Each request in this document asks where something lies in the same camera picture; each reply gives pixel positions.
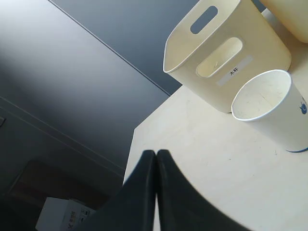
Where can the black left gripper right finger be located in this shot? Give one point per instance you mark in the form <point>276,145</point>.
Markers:
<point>182,207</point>

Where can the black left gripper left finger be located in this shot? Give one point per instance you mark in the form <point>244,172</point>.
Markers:
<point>132,209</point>

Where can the white paper cup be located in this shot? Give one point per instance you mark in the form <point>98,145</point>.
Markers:
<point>271,103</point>

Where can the white cardboard box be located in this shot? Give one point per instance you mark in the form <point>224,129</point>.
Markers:
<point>62,215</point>

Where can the cream left plastic bin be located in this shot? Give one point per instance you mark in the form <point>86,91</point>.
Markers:
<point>219,46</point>

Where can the cream plastic bin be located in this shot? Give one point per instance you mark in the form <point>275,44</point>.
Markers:
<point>293,14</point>
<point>219,46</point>

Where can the cream middle plastic bin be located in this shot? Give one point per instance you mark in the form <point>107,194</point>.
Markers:
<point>293,14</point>

